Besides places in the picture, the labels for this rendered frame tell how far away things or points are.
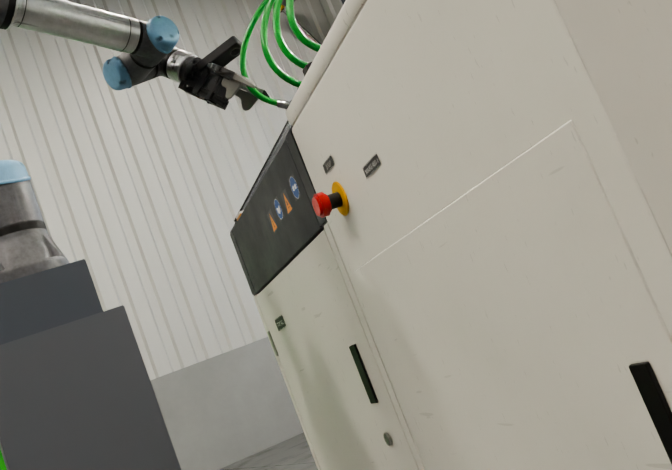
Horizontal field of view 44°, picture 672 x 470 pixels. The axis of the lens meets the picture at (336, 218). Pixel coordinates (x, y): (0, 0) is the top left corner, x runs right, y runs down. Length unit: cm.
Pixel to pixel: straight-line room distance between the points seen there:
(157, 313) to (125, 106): 215
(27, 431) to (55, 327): 16
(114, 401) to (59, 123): 738
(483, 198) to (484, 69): 14
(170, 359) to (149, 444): 680
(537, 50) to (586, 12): 5
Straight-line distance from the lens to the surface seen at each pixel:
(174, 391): 812
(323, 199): 117
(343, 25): 103
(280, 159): 142
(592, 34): 68
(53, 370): 140
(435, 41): 84
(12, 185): 154
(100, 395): 140
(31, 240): 150
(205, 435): 815
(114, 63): 195
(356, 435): 156
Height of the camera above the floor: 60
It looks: 9 degrees up
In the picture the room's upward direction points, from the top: 22 degrees counter-clockwise
